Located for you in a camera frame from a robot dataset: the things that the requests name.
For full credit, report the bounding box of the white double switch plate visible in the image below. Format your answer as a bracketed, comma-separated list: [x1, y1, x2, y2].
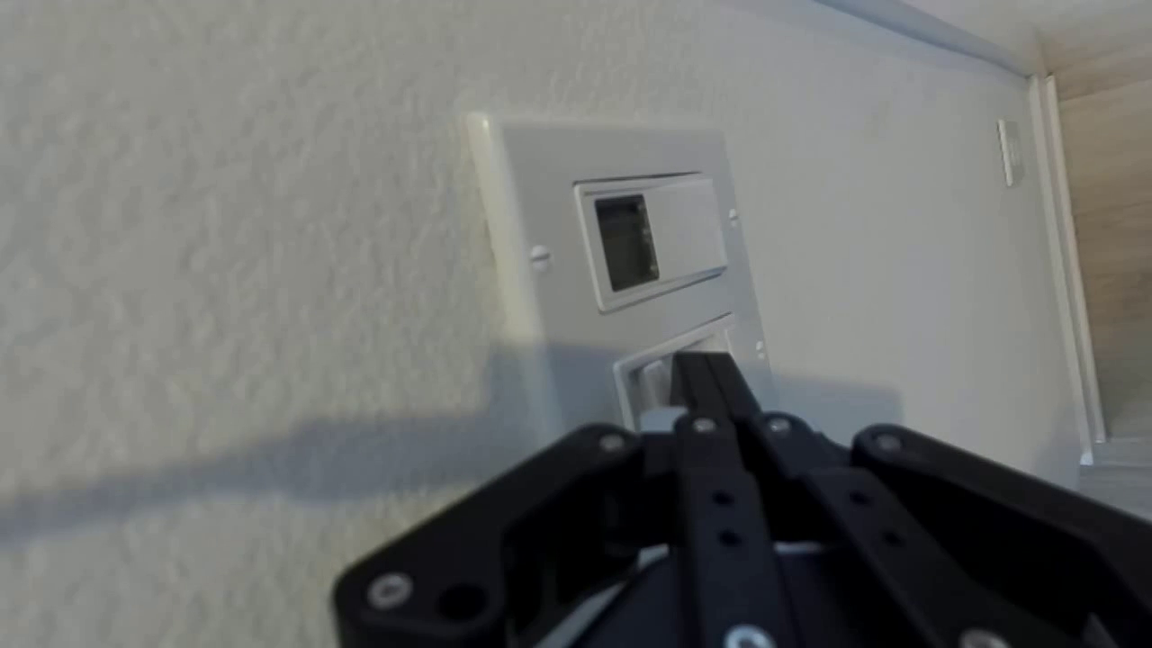
[463, 106, 775, 440]

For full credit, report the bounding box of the white switch with dark window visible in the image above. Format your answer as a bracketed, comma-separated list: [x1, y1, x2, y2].
[569, 169, 737, 318]

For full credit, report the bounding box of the white door frame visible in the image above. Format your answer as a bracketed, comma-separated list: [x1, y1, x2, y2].
[812, 0, 1152, 81]

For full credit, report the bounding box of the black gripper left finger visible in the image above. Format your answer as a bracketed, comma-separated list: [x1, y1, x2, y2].
[331, 349, 769, 648]

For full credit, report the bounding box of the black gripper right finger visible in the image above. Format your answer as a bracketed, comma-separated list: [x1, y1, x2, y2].
[721, 409, 1152, 648]

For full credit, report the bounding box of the white rocker switch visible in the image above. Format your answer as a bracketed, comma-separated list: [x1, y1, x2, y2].
[610, 312, 755, 434]

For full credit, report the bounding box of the white wall outlet plate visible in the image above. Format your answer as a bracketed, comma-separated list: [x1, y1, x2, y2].
[994, 111, 1030, 192]

